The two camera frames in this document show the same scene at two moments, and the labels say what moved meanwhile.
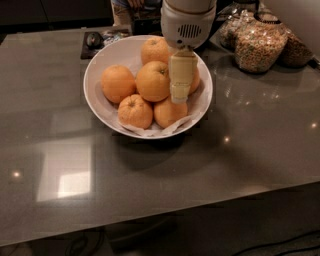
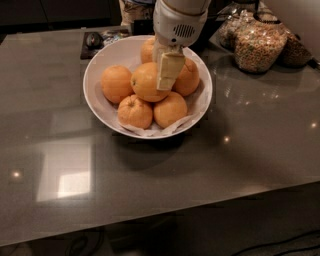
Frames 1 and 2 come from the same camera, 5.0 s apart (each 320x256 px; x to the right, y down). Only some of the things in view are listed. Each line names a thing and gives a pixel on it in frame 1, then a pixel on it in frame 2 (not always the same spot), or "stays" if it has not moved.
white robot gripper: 186,30 to 176,27
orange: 135,112 stays
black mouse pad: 86,51 stays
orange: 116,82 stays
